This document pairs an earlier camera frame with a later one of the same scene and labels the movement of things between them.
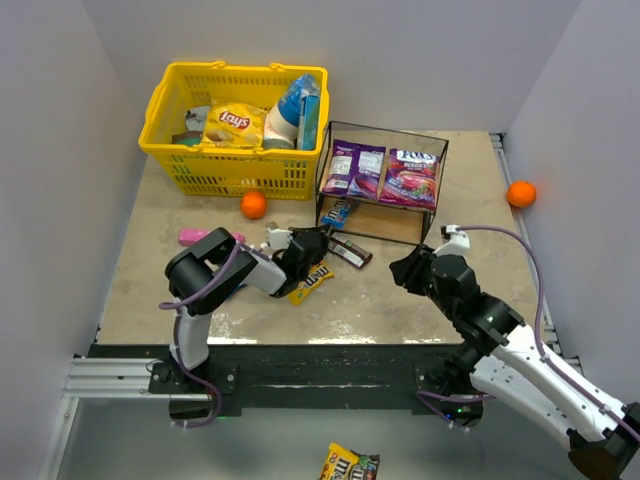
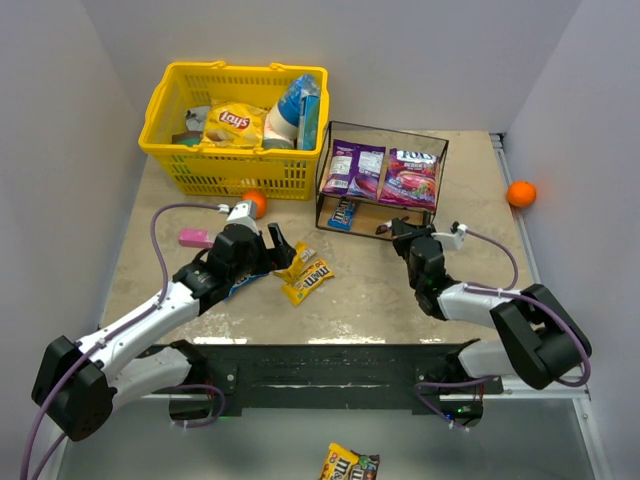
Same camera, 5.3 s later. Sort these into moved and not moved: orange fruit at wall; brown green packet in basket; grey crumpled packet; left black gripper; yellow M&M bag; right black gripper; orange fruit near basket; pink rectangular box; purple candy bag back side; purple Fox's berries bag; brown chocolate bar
Moved: right black gripper; brown chocolate bar; left black gripper
Not moved: orange fruit near basket; pink rectangular box; brown green packet in basket; purple Fox's berries bag; orange fruit at wall; grey crumpled packet; yellow M&M bag; purple candy bag back side
